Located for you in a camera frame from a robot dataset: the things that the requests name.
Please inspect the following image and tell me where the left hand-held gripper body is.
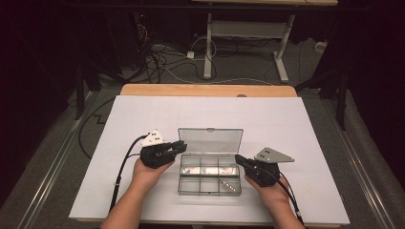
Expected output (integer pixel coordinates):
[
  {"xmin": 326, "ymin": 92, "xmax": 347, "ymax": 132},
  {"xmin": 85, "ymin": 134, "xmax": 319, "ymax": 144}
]
[{"xmin": 139, "ymin": 128, "xmax": 180, "ymax": 170}]

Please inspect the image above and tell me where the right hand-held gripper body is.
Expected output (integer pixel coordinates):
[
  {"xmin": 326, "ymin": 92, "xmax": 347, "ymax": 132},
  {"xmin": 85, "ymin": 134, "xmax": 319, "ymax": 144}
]
[{"xmin": 243, "ymin": 146, "xmax": 295, "ymax": 188}]

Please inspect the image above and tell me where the gold pearl brooch pin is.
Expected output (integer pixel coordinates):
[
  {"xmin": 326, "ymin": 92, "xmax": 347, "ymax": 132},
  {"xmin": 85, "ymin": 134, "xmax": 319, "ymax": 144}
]
[{"xmin": 219, "ymin": 179, "xmax": 239, "ymax": 194}]

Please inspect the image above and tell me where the clear grey plastic compartment box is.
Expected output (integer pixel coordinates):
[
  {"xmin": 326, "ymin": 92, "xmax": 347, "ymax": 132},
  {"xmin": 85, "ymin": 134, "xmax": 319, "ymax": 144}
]
[{"xmin": 177, "ymin": 127, "xmax": 245, "ymax": 197}]

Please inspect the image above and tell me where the person's left hand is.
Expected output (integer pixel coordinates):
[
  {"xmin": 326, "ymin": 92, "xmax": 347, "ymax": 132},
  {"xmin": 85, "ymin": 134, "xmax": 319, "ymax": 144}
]
[{"xmin": 131, "ymin": 156, "xmax": 176, "ymax": 193}]

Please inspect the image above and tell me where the person's right hand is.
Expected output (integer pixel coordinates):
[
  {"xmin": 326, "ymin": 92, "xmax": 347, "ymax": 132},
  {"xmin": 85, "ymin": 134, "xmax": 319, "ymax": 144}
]
[{"xmin": 243, "ymin": 173, "xmax": 289, "ymax": 209}]

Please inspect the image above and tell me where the black metal stand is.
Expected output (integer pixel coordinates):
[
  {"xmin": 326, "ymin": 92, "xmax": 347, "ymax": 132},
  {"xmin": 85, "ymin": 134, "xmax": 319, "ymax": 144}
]
[
  {"xmin": 294, "ymin": 60, "xmax": 350, "ymax": 132},
  {"xmin": 74, "ymin": 60, "xmax": 101, "ymax": 121}
]

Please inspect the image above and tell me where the white power strip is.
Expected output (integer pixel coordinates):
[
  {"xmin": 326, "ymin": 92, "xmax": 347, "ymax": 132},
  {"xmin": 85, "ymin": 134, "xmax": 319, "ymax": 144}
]
[{"xmin": 314, "ymin": 40, "xmax": 329, "ymax": 53}]

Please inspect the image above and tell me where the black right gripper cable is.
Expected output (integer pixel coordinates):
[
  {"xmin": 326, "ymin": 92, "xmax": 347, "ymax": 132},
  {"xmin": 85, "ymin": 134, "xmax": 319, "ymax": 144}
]
[{"xmin": 254, "ymin": 165, "xmax": 305, "ymax": 226}]

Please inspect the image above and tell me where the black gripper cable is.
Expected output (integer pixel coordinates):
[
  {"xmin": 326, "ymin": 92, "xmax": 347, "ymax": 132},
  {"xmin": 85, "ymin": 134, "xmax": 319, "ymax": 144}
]
[
  {"xmin": 254, "ymin": 165, "xmax": 305, "ymax": 226},
  {"xmin": 108, "ymin": 135, "xmax": 149, "ymax": 214}
]

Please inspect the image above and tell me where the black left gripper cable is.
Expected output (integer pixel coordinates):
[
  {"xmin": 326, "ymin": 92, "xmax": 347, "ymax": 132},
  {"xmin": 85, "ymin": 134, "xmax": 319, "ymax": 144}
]
[{"xmin": 108, "ymin": 135, "xmax": 149, "ymax": 214}]

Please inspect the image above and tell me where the black floor cable loop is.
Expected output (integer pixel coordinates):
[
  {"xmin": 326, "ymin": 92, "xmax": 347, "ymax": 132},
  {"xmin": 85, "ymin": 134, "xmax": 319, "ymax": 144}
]
[{"xmin": 77, "ymin": 96, "xmax": 117, "ymax": 160}]

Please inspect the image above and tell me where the long white floor cable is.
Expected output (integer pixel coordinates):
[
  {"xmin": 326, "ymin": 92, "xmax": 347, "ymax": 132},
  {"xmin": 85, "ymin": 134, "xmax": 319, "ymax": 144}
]
[{"xmin": 159, "ymin": 61, "xmax": 275, "ymax": 88}]

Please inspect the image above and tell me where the tangle of black floor cables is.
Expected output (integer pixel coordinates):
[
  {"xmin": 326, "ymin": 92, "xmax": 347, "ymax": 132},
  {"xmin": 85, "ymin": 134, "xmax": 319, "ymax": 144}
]
[{"xmin": 135, "ymin": 12, "xmax": 218, "ymax": 85}]

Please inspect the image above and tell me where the white metal desk frame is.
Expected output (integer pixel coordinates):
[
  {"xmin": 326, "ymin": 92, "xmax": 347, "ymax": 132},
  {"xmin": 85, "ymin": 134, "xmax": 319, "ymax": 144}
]
[{"xmin": 203, "ymin": 12, "xmax": 296, "ymax": 84}]

